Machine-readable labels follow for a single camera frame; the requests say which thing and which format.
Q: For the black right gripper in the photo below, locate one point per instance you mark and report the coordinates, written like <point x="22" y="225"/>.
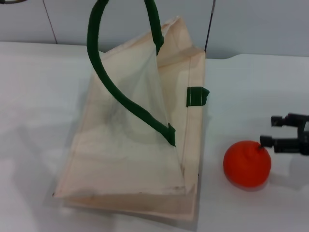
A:
<point x="304" y="140"/>

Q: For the orange fruit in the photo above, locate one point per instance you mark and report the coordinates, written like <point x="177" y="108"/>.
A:
<point x="246" y="164"/>

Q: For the thin dark wall strip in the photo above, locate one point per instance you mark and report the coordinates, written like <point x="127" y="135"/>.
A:
<point x="209" y="29"/>

